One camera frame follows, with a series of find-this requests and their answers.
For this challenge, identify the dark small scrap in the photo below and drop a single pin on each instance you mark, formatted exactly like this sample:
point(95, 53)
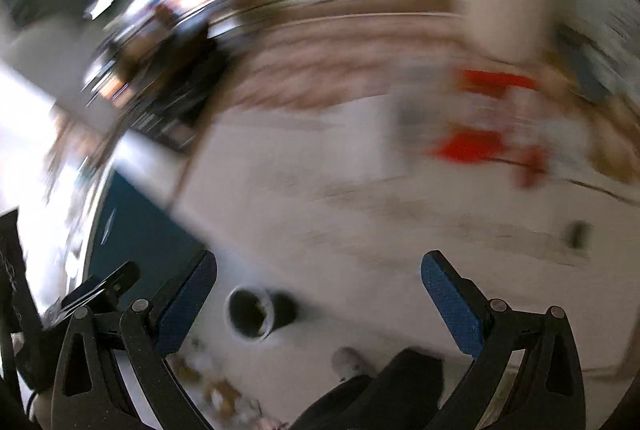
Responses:
point(578, 235)

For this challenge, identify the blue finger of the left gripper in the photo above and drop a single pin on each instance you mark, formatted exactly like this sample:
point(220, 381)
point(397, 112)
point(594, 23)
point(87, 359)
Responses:
point(106, 291)

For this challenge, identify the blue kitchen cabinets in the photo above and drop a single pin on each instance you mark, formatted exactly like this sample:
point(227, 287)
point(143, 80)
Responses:
point(130, 227)

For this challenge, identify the left grey slipper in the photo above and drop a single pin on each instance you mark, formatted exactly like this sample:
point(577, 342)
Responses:
point(348, 364)

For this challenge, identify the person's dark trouser legs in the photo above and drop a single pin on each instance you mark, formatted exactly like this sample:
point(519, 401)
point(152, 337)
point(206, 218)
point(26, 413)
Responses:
point(404, 395)

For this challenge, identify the white round trash bin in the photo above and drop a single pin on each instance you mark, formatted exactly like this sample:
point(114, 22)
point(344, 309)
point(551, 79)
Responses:
point(254, 313)

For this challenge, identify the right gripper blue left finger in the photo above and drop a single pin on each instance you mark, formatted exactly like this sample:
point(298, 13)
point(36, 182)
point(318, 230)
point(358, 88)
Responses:
point(153, 329)

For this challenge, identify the red snack wrapper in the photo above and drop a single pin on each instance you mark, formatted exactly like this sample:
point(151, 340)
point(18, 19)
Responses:
point(495, 117)

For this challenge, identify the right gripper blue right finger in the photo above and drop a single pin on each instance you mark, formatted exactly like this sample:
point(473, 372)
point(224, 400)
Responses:
point(485, 334)

